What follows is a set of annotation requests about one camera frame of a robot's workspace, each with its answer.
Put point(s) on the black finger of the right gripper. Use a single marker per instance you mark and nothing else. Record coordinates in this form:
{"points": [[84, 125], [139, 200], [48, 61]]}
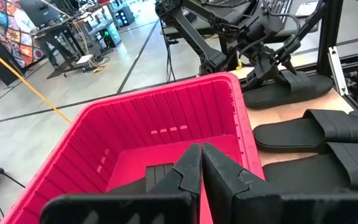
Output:
{"points": [[289, 51], [263, 73]]}

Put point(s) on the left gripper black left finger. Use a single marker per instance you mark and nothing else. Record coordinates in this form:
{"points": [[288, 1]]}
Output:
{"points": [[185, 174]]}

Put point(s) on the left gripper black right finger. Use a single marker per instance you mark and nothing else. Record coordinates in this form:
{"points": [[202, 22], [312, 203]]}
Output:
{"points": [[222, 186]]}

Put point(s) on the black rubber slide sandal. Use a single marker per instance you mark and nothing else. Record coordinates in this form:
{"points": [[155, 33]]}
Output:
{"points": [[157, 175], [306, 174], [284, 133], [306, 90]]}

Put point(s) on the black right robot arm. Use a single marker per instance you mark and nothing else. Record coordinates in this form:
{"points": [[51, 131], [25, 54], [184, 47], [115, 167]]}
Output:
{"points": [[197, 37]]}

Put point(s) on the red plastic bin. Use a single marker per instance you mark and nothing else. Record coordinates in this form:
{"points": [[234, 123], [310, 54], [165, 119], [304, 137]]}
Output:
{"points": [[166, 109]]}

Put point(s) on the yellow tag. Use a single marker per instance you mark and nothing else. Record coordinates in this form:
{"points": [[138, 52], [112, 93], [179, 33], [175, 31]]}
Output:
{"points": [[239, 65]]}

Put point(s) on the black keyboard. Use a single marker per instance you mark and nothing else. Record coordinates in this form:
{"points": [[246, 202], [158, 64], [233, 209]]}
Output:
{"points": [[280, 6]]}

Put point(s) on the white paper sheet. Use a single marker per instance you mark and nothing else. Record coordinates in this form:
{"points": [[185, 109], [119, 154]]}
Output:
{"points": [[306, 8]]}

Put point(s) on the desktop computer with blue lights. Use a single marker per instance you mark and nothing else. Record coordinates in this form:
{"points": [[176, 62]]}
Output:
{"points": [[123, 15]]}

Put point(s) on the white box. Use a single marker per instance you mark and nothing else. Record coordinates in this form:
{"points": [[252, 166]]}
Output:
{"points": [[85, 59]]}

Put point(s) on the desktop computer with green light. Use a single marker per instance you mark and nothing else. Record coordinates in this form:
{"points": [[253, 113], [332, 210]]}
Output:
{"points": [[107, 34]]}

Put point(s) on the black desk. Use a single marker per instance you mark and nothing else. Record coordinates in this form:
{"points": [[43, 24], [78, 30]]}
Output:
{"points": [[54, 26]]}

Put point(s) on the black monitor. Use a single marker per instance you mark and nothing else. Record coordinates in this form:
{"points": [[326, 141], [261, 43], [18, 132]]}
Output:
{"points": [[39, 11]]}

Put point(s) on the colourful patchwork quilt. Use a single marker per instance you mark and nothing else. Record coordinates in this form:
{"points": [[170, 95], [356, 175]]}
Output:
{"points": [[11, 31]]}

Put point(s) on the black aluminium table frame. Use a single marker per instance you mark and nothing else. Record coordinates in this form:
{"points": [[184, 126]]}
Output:
{"points": [[329, 31]]}

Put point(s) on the silver aluminium bracket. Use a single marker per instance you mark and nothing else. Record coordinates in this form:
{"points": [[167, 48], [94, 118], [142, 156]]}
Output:
{"points": [[337, 71]]}

